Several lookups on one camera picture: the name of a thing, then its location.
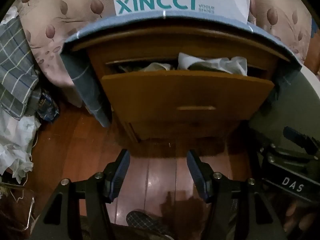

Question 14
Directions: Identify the blue checked tablecloth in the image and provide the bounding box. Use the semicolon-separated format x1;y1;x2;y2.
60;9;308;128

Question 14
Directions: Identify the grey plaid cloth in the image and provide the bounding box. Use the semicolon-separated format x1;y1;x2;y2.
0;17;40;119

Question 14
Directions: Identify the white underwear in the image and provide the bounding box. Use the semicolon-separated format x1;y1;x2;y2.
177;52;248;76

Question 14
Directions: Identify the beige leaf-print curtain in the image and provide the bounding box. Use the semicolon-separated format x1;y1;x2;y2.
12;0;315;108

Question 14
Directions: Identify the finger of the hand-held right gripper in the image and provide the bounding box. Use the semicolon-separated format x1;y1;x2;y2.
283;127;319;155

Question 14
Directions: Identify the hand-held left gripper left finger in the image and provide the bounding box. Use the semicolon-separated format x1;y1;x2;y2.
32;149;130;240

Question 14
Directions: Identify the checked slipper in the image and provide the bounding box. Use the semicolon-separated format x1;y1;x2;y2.
126;210;175;240

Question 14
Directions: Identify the wooden furniture frame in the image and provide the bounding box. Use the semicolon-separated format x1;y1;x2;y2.
305;37;320;75

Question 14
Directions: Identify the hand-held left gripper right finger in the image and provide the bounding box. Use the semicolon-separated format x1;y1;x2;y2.
186;149;288;240

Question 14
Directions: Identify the wooden nightstand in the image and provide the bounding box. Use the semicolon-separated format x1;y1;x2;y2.
71;26;293;155

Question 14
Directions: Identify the blue fabric item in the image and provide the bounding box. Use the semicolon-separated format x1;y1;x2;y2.
311;20;320;38

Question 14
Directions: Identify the person's right hand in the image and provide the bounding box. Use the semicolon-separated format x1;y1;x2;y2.
287;201;320;230

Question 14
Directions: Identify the white crumpled cloth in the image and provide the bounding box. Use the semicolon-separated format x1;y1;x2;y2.
0;110;42;183

